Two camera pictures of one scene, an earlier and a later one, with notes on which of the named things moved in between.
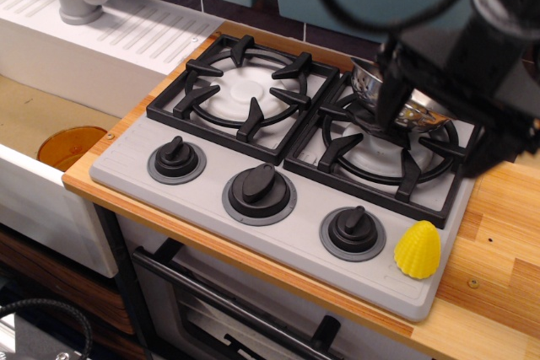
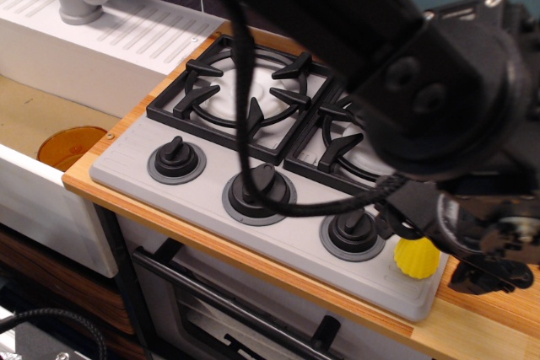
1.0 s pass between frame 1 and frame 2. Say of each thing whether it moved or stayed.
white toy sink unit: stayed
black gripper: moved
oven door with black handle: stayed
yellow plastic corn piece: stayed
